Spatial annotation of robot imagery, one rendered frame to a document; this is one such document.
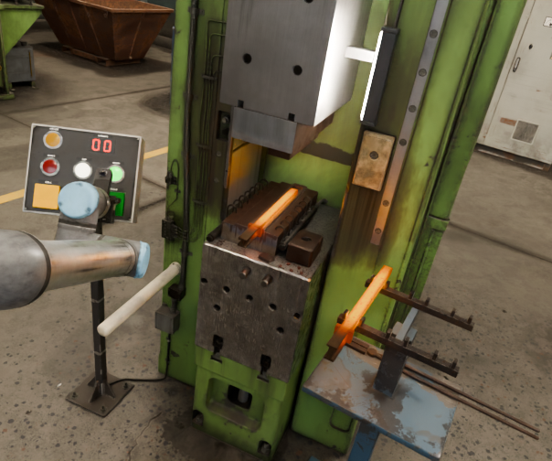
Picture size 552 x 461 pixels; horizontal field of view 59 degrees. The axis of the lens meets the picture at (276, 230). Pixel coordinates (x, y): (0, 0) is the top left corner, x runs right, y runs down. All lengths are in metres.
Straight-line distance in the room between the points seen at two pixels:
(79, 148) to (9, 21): 4.79
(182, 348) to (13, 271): 1.57
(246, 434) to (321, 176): 1.06
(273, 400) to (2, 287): 1.32
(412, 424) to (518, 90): 5.45
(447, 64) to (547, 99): 5.11
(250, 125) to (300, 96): 0.18
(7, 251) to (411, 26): 1.12
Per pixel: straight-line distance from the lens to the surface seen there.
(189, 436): 2.22
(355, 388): 1.50
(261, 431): 2.05
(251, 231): 1.53
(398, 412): 1.49
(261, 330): 1.71
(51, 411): 2.36
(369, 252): 1.66
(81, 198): 1.28
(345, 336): 1.21
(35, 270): 0.77
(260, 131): 1.47
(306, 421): 2.21
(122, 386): 2.40
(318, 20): 1.37
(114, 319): 1.75
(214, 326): 1.80
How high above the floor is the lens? 1.76
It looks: 29 degrees down
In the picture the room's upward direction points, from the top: 9 degrees clockwise
